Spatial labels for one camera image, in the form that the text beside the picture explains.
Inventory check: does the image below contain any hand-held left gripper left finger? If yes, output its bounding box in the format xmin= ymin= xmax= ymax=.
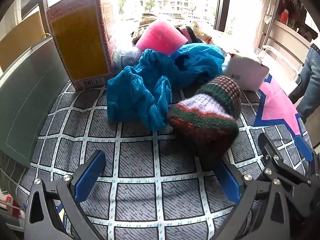
xmin=24 ymin=149 xmax=107 ymax=240

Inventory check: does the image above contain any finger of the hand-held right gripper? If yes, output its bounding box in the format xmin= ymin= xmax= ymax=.
xmin=254 ymin=165 xmax=314 ymax=189
xmin=259 ymin=132 xmax=282 ymax=167

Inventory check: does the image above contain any blue mesh cloth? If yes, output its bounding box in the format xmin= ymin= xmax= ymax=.
xmin=107 ymin=42 xmax=225 ymax=132

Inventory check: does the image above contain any light blue fluffy scarf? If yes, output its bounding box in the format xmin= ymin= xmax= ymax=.
xmin=114 ymin=47 xmax=143 ymax=68

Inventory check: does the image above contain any white printed box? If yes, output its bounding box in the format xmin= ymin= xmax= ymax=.
xmin=222 ymin=51 xmax=270 ymax=92

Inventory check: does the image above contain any red yellow cardboard box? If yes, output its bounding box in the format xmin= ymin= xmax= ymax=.
xmin=45 ymin=0 xmax=117 ymax=92

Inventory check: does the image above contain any grey fabric storage bin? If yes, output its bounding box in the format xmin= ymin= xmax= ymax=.
xmin=0 ymin=36 xmax=69 ymax=168

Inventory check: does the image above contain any dark window frame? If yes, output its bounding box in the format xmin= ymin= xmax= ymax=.
xmin=34 ymin=0 xmax=48 ymax=36
xmin=214 ymin=0 xmax=233 ymax=32

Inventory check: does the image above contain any brown cardboard panel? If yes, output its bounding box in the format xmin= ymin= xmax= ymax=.
xmin=0 ymin=10 xmax=52 ymax=73

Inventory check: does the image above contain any brown knit cloth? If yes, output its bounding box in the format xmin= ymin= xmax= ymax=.
xmin=131 ymin=14 xmax=160 ymax=45

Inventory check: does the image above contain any striped knit hat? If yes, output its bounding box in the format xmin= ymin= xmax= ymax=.
xmin=167 ymin=75 xmax=242 ymax=170

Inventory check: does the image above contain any grey checked blanket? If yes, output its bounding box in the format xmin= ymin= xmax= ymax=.
xmin=20 ymin=76 xmax=315 ymax=240

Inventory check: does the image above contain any white cabinet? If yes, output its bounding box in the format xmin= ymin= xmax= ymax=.
xmin=255 ymin=17 xmax=313 ymax=80

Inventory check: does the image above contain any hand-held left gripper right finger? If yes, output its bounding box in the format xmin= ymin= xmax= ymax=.
xmin=212 ymin=162 xmax=292 ymax=240

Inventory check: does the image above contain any pink foam wrap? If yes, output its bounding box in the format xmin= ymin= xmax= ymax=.
xmin=135 ymin=21 xmax=188 ymax=55

